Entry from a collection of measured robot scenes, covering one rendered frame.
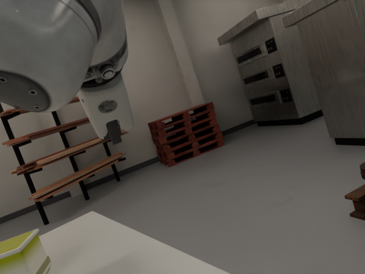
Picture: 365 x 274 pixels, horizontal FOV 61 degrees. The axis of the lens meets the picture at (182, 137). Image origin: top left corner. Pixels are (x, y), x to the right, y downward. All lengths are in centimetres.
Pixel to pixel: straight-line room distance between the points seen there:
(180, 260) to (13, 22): 32
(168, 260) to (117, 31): 28
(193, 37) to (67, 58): 772
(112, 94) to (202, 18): 783
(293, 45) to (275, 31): 44
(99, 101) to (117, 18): 9
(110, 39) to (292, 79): 597
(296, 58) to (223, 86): 228
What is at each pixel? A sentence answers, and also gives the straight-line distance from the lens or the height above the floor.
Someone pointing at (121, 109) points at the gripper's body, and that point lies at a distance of 36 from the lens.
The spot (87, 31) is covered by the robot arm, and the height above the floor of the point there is 121.
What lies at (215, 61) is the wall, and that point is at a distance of 798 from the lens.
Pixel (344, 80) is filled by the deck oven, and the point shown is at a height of 79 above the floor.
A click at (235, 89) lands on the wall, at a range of 807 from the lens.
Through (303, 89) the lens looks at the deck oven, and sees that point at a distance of 634.
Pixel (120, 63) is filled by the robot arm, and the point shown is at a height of 120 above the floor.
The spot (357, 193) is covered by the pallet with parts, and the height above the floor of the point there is 16.
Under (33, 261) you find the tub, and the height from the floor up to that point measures 100.
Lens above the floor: 115
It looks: 6 degrees down
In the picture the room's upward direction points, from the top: 19 degrees counter-clockwise
